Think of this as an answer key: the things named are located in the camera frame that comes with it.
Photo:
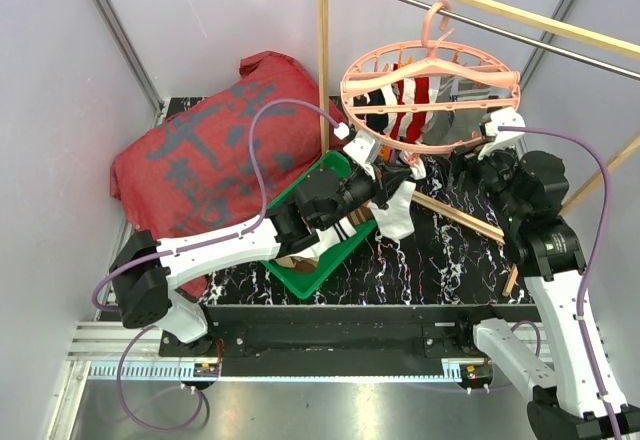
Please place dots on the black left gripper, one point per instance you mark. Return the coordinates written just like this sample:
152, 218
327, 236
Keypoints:
384, 186

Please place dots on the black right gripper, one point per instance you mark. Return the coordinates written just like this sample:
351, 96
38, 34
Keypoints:
461, 160

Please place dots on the pink round clip hanger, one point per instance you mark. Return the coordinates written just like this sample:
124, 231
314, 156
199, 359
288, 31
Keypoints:
407, 66

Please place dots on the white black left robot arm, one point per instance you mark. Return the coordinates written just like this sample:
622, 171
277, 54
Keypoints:
315, 218

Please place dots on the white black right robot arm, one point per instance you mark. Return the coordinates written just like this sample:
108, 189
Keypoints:
576, 396

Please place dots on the grey sock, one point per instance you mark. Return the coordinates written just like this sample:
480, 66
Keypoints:
447, 127

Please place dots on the brown argyle sock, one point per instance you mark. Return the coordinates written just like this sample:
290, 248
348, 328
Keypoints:
303, 265

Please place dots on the white black-striped sock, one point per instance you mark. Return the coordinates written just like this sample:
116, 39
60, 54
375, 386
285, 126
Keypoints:
339, 232

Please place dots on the green plastic tray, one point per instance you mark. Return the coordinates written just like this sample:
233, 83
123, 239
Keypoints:
302, 285

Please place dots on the metal hanging rod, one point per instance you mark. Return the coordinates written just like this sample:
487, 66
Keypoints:
537, 44

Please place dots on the red printed cloth sack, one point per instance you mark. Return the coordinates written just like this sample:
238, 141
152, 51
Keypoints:
209, 167

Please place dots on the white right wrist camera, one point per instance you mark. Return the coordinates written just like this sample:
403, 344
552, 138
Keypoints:
497, 131

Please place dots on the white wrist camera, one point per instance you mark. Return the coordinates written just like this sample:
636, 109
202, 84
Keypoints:
363, 149
497, 131

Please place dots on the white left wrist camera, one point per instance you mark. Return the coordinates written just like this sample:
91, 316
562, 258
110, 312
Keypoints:
363, 149

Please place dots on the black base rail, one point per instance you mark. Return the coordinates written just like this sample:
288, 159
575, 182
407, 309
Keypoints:
405, 343

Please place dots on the wooden drying rack frame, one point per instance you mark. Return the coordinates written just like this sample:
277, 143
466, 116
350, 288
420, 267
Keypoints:
550, 28

